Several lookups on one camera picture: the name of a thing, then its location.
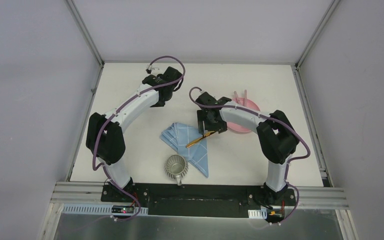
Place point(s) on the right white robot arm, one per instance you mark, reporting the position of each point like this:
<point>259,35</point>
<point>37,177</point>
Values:
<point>277,137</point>

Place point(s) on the pink plate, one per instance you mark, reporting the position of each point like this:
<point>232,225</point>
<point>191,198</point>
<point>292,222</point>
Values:
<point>237,126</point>

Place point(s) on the pink handled fork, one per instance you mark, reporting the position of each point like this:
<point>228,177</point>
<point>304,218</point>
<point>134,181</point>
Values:
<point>236,96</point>

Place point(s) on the gold table knife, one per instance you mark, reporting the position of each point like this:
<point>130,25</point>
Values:
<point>204,136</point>

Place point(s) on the grey ribbed mug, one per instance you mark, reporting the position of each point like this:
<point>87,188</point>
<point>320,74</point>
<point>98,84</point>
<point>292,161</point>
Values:
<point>176,167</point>

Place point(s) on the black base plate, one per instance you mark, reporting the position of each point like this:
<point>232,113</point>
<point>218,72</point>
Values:
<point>194,200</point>

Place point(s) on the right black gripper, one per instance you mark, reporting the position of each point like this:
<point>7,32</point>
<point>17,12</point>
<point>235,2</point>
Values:
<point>202,116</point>

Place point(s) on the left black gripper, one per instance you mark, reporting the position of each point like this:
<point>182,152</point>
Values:
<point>165,96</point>

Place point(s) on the pink handled spoon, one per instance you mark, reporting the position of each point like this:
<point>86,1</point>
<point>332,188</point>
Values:
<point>245,96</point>

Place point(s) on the aluminium frame rail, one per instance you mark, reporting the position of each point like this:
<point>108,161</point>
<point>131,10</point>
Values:
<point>79,197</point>

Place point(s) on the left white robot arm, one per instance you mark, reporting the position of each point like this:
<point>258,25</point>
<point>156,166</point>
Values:
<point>105,132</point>

